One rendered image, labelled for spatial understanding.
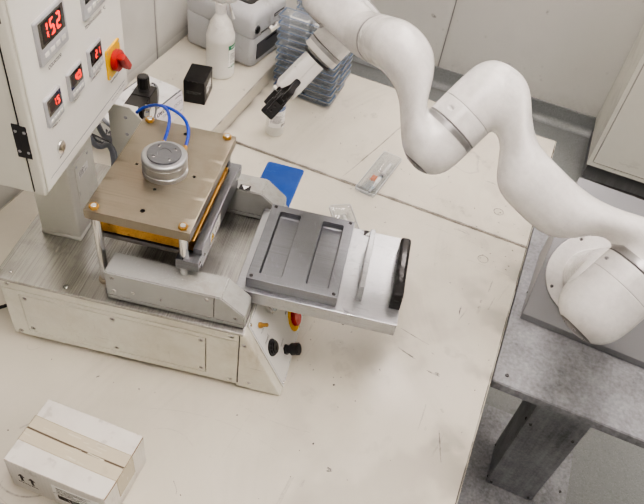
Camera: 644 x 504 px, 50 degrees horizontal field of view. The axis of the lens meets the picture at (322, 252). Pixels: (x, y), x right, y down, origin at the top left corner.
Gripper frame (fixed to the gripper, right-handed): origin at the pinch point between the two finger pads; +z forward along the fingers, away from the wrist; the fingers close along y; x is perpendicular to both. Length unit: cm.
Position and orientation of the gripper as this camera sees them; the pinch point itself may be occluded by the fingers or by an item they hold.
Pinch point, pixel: (269, 107)
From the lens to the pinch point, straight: 159.1
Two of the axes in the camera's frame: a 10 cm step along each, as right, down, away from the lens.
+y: 0.1, 4.1, -9.1
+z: -7.0, 6.5, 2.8
